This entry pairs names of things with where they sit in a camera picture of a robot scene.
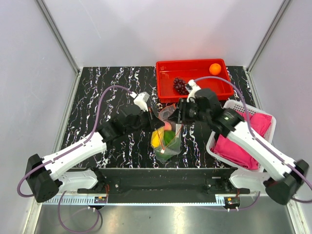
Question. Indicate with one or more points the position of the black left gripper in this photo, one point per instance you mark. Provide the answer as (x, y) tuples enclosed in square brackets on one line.
[(153, 121)]

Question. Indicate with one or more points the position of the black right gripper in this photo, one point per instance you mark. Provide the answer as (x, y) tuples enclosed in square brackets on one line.
[(179, 116)]

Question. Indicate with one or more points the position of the yellow fake banana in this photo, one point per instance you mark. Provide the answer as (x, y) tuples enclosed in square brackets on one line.
[(156, 139)]

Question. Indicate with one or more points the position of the clear zip bag orange seal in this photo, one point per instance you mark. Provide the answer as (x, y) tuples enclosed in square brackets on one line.
[(164, 153)]

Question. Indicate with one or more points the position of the dark purple fake grapes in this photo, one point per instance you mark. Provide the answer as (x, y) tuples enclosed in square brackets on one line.
[(180, 86)]

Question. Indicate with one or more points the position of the orange fake fruit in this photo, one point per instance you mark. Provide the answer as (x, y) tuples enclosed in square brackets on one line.
[(215, 69)]

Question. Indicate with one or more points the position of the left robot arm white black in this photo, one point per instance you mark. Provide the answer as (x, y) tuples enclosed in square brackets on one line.
[(49, 175)]

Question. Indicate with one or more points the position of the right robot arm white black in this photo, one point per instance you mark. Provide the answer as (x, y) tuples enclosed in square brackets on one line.
[(282, 177)]

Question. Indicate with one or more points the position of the pink fake peach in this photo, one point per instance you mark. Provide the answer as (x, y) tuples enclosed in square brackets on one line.
[(167, 126)]

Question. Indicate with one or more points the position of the green fake pepper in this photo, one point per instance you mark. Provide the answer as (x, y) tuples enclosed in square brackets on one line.
[(168, 137)]

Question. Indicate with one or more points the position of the red plastic tray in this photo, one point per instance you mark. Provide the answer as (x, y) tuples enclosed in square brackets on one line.
[(167, 71)]

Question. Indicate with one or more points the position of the white perforated plastic basket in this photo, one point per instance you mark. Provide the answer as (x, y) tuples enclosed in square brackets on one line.
[(239, 149)]

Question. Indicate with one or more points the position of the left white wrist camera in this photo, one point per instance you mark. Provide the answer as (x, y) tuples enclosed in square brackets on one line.
[(141, 100)]

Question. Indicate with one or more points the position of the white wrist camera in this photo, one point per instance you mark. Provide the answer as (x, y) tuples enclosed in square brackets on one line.
[(192, 88), (141, 100)]

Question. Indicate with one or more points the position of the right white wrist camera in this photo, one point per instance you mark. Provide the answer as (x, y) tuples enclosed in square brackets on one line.
[(192, 88)]

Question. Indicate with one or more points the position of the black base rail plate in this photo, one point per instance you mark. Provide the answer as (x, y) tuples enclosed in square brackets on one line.
[(207, 180)]

